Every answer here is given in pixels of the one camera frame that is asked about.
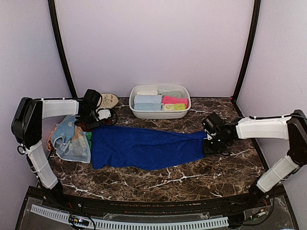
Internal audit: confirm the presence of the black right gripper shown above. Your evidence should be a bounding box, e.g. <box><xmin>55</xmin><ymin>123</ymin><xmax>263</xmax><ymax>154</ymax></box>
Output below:
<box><xmin>202</xmin><ymin>134</ymin><xmax>230</xmax><ymax>155</ymax></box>

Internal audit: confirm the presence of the royal blue microfiber towel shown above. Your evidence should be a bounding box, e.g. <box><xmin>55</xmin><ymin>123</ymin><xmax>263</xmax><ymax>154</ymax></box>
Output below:
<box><xmin>91</xmin><ymin>126</ymin><xmax>207</xmax><ymax>171</ymax></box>

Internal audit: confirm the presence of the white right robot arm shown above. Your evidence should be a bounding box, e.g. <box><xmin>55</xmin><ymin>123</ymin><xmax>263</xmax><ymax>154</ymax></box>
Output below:
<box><xmin>202</xmin><ymin>110</ymin><xmax>307</xmax><ymax>208</ymax></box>

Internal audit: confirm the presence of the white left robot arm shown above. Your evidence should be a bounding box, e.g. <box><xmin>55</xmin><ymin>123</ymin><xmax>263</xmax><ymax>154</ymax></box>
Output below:
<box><xmin>11</xmin><ymin>89</ymin><xmax>102</xmax><ymax>190</ymax></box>

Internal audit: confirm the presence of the floral ceramic plate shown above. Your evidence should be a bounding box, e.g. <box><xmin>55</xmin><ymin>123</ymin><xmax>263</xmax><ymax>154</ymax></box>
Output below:
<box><xmin>98</xmin><ymin>93</ymin><xmax>118</xmax><ymax>109</ymax></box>

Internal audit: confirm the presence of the light blue patterned towel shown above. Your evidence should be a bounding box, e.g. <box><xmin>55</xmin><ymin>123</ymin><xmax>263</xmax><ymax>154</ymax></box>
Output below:
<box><xmin>47</xmin><ymin>116</ymin><xmax>91</xmax><ymax>163</ymax></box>

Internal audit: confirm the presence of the light blue rolled towel front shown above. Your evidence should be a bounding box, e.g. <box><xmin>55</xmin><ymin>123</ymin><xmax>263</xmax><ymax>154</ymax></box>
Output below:
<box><xmin>134</xmin><ymin>103</ymin><xmax>162</xmax><ymax>111</ymax></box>

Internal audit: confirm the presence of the light blue rolled towel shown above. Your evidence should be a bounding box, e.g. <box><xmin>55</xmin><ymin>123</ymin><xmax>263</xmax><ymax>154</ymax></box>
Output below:
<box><xmin>134</xmin><ymin>103</ymin><xmax>162</xmax><ymax>111</ymax></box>
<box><xmin>134</xmin><ymin>95</ymin><xmax>163</xmax><ymax>104</ymax></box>

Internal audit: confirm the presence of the light blue rolled towel rear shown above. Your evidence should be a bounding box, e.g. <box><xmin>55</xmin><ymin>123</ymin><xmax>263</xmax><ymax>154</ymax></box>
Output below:
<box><xmin>134</xmin><ymin>95</ymin><xmax>163</xmax><ymax>104</ymax></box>

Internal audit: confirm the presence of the white rolled towel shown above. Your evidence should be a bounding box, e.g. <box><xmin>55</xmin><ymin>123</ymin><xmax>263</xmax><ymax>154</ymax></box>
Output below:
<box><xmin>136</xmin><ymin>90</ymin><xmax>158</xmax><ymax>95</ymax></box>

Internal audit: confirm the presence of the white plastic bin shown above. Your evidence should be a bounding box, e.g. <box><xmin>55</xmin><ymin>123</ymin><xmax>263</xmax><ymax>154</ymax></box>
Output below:
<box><xmin>129</xmin><ymin>84</ymin><xmax>191</xmax><ymax>119</ymax></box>

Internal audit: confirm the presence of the lime lemon print towel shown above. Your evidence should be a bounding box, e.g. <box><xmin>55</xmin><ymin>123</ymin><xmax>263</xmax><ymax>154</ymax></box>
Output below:
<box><xmin>163</xmin><ymin>103</ymin><xmax>186</xmax><ymax>111</ymax></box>

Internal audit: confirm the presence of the pink rolled towel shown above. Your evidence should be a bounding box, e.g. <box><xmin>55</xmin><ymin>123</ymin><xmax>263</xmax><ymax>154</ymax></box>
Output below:
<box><xmin>162</xmin><ymin>95</ymin><xmax>189</xmax><ymax>107</ymax></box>

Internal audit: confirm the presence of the sage green rolled towel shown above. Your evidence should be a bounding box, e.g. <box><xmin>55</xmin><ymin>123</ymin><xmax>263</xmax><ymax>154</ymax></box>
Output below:
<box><xmin>158</xmin><ymin>90</ymin><xmax>183</xmax><ymax>98</ymax></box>

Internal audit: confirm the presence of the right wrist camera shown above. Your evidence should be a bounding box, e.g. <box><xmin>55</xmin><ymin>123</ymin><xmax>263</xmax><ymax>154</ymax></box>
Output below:
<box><xmin>204</xmin><ymin>129</ymin><xmax>212</xmax><ymax>140</ymax></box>

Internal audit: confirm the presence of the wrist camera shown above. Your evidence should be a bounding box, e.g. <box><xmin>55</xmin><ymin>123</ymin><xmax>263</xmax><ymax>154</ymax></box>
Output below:
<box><xmin>96</xmin><ymin>109</ymin><xmax>112</xmax><ymax>120</ymax></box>
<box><xmin>204</xmin><ymin>129</ymin><xmax>212</xmax><ymax>140</ymax></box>

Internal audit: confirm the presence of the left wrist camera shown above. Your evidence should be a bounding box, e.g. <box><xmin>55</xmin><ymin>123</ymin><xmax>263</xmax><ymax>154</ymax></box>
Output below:
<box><xmin>96</xmin><ymin>109</ymin><xmax>112</xmax><ymax>120</ymax></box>

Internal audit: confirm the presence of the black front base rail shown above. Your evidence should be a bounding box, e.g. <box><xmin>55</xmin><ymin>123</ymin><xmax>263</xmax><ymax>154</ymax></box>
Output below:
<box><xmin>24</xmin><ymin>185</ymin><xmax>288</xmax><ymax>221</ymax></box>

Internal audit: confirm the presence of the white slotted cable duct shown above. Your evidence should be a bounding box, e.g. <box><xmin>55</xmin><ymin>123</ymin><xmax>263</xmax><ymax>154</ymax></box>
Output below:
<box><xmin>30</xmin><ymin>205</ymin><xmax>229</xmax><ymax>230</ymax></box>

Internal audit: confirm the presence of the black left corner post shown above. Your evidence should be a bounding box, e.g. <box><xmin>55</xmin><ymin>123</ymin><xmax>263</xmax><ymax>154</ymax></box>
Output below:
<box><xmin>47</xmin><ymin>0</ymin><xmax>77</xmax><ymax>97</ymax></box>

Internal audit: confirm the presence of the black corner post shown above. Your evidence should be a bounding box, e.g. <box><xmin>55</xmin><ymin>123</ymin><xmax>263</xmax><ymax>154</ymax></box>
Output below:
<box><xmin>47</xmin><ymin>0</ymin><xmax>77</xmax><ymax>97</ymax></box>
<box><xmin>232</xmin><ymin>0</ymin><xmax>261</xmax><ymax>102</ymax></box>

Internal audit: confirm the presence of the black right corner post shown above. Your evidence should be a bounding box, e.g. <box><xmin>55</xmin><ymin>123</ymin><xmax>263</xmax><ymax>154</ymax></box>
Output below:
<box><xmin>232</xmin><ymin>0</ymin><xmax>261</xmax><ymax>102</ymax></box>

